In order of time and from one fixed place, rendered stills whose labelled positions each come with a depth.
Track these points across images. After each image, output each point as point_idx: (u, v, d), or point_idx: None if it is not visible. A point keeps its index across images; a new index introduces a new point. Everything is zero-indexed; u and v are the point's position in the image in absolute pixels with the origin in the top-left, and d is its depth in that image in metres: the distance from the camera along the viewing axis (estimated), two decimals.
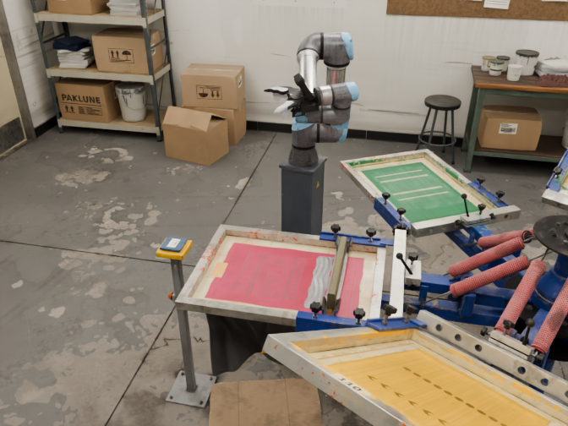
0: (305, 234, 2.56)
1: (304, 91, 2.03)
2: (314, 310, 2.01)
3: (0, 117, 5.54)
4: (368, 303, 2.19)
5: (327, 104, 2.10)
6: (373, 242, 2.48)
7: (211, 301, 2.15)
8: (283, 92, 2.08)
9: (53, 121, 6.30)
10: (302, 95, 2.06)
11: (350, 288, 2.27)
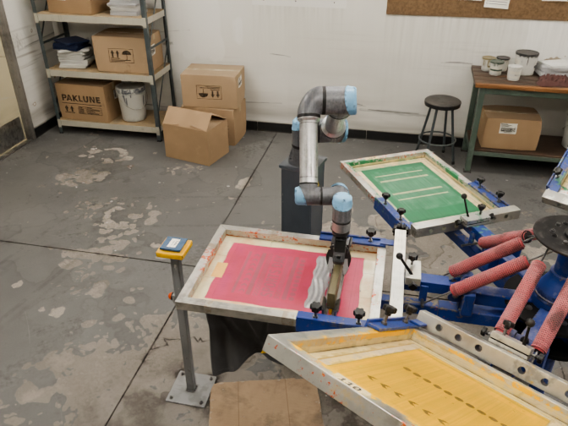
0: (305, 234, 2.56)
1: (345, 251, 2.17)
2: (314, 310, 2.01)
3: (0, 117, 5.54)
4: (368, 303, 2.19)
5: None
6: (373, 242, 2.48)
7: (211, 301, 2.15)
8: None
9: (53, 121, 6.30)
10: None
11: (350, 288, 2.27)
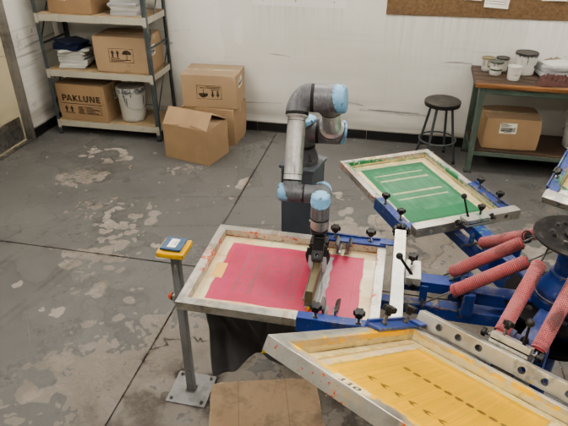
0: (305, 234, 2.56)
1: (324, 248, 2.19)
2: (314, 310, 2.01)
3: (0, 117, 5.54)
4: (368, 303, 2.19)
5: (328, 221, 2.20)
6: (373, 242, 2.48)
7: (211, 301, 2.15)
8: None
9: (53, 121, 6.30)
10: None
11: (350, 288, 2.27)
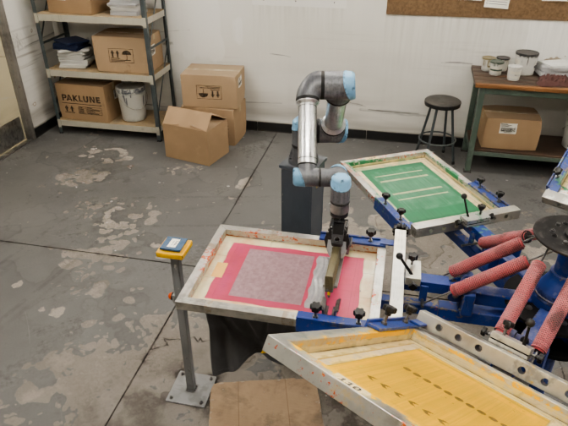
0: (305, 234, 2.56)
1: (343, 233, 2.13)
2: (314, 310, 2.01)
3: (0, 117, 5.54)
4: (368, 303, 2.19)
5: (348, 204, 2.14)
6: (373, 242, 2.48)
7: (211, 301, 2.15)
8: None
9: (53, 121, 6.30)
10: None
11: (350, 288, 2.27)
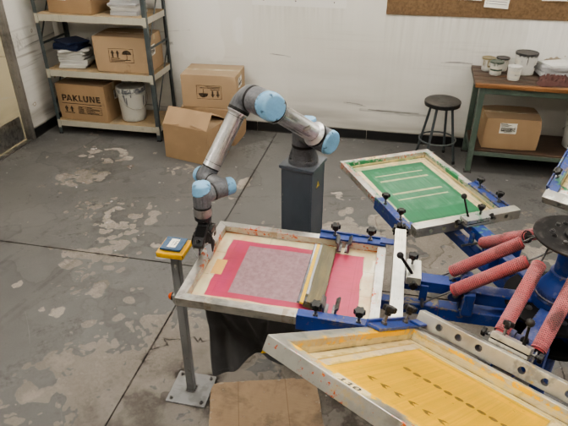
0: (305, 232, 2.55)
1: (206, 236, 2.28)
2: (314, 308, 2.01)
3: (0, 117, 5.54)
4: (368, 303, 2.18)
5: (211, 209, 2.29)
6: (373, 241, 2.48)
7: (211, 297, 2.14)
8: None
9: (53, 121, 6.30)
10: None
11: (350, 286, 2.27)
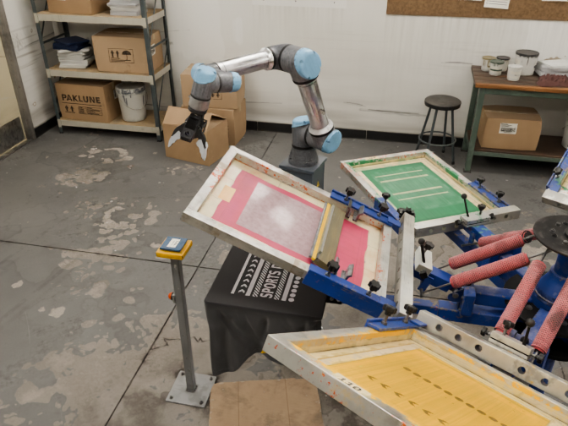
0: (316, 187, 2.42)
1: (196, 130, 2.04)
2: (331, 269, 1.90)
3: (0, 117, 5.54)
4: (372, 277, 2.12)
5: (209, 102, 2.05)
6: (380, 217, 2.41)
7: (222, 224, 1.95)
8: None
9: (53, 121, 6.30)
10: None
11: (355, 256, 2.18)
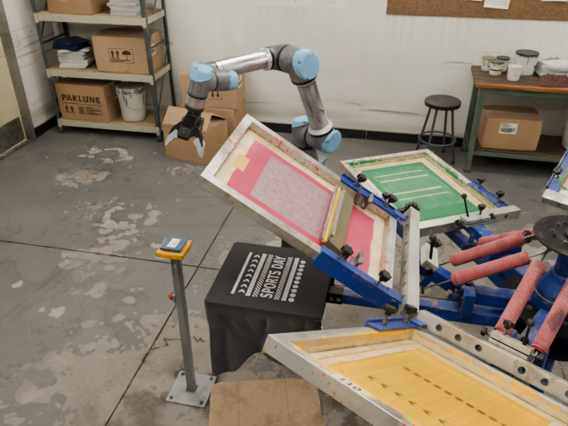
0: (327, 168, 2.36)
1: (193, 128, 2.04)
2: (345, 253, 1.86)
3: (0, 117, 5.54)
4: (377, 267, 2.09)
5: (206, 101, 2.05)
6: (387, 208, 2.38)
7: (238, 193, 1.87)
8: None
9: (53, 121, 6.30)
10: None
11: (362, 244, 2.15)
